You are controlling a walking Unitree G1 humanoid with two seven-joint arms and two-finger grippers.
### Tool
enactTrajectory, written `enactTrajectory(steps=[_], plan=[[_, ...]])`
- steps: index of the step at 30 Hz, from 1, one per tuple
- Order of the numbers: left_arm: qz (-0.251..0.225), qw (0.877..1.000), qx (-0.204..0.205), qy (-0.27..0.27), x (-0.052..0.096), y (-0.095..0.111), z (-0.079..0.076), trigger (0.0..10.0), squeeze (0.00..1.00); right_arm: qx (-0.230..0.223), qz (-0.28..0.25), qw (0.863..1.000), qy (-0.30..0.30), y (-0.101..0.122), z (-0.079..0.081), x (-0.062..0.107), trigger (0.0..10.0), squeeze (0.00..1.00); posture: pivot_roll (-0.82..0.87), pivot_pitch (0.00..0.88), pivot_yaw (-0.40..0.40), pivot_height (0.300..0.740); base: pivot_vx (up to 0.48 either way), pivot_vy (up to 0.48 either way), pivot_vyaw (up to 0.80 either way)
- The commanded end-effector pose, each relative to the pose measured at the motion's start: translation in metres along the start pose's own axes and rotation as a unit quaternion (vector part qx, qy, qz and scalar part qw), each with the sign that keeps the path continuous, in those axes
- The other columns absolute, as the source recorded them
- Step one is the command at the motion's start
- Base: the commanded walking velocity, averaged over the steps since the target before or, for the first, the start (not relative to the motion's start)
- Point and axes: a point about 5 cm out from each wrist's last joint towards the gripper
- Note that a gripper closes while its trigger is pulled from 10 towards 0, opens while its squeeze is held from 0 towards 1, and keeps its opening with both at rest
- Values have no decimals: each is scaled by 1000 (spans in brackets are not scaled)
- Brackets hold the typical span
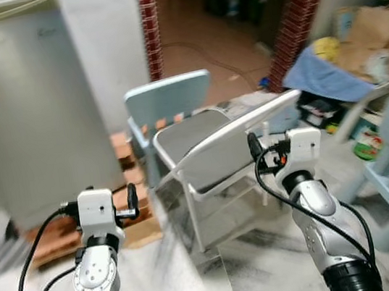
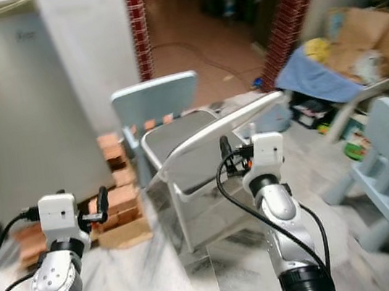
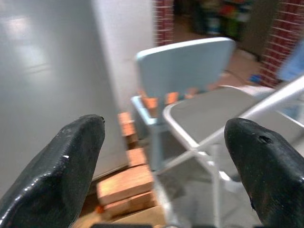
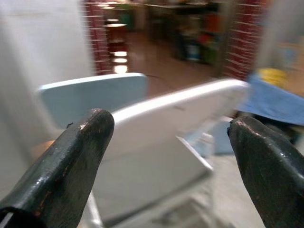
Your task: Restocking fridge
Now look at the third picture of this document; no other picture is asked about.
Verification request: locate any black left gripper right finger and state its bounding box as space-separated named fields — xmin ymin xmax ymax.
xmin=224 ymin=117 xmax=304 ymax=228

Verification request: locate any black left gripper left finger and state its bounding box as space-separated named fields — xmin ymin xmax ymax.
xmin=0 ymin=114 xmax=105 ymax=228

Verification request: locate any white fridge door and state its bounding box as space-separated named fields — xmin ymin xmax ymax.
xmin=0 ymin=0 xmax=128 ymax=198

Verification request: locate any white fridge cabinet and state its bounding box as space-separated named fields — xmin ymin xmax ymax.
xmin=91 ymin=0 xmax=155 ymax=173

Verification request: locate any light wooden block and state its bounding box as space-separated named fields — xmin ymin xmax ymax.
xmin=96 ymin=164 xmax=155 ymax=205

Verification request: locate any reddish wooden block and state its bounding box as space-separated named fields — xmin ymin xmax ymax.
xmin=101 ymin=190 xmax=158 ymax=217

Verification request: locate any white metal folding chair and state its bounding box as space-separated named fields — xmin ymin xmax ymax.
xmin=162 ymin=76 xmax=304 ymax=228

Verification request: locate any small wooden block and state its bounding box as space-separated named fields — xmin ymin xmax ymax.
xmin=117 ymin=112 xmax=139 ymax=146
xmin=126 ymin=147 xmax=147 ymax=167

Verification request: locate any brown wooden plank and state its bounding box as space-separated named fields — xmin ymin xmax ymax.
xmin=76 ymin=206 xmax=167 ymax=228

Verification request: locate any blue blurred object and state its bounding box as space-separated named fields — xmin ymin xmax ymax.
xmin=278 ymin=44 xmax=304 ymax=83

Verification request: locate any light blue plastic child chair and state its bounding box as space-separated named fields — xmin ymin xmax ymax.
xmin=131 ymin=37 xmax=237 ymax=172

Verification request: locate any shelf with colourful goods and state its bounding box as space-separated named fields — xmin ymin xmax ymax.
xmin=190 ymin=0 xmax=254 ymax=40

